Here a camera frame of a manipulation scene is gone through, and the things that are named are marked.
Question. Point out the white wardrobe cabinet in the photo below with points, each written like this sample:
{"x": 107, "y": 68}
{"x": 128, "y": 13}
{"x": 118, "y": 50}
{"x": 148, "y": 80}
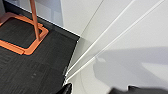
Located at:
{"x": 130, "y": 36}

